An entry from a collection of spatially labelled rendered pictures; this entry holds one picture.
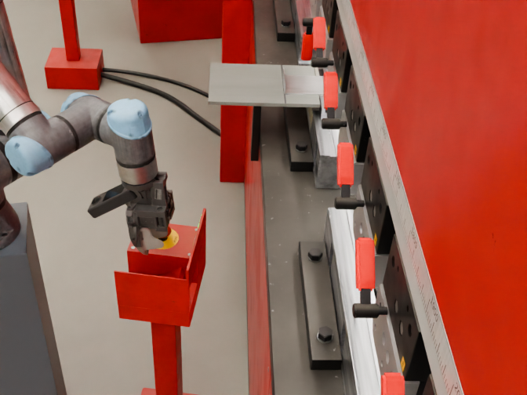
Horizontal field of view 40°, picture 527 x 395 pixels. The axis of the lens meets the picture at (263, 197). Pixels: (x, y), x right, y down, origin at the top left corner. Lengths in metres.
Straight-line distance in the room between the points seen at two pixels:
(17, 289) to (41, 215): 1.23
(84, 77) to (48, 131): 2.31
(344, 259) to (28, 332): 0.85
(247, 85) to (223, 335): 1.00
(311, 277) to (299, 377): 0.21
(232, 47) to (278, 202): 1.18
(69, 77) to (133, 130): 2.36
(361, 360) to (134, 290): 0.57
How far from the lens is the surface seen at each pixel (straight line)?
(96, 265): 2.72
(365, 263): 0.89
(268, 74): 1.81
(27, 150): 1.31
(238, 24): 2.65
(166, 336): 1.78
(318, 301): 1.37
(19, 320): 1.83
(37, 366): 1.97
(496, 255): 0.57
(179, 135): 3.32
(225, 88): 1.75
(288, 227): 1.55
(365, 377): 1.19
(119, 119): 1.31
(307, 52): 1.56
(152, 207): 1.43
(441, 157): 0.71
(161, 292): 1.56
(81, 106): 1.39
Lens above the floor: 1.91
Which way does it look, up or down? 40 degrees down
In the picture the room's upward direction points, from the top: 4 degrees clockwise
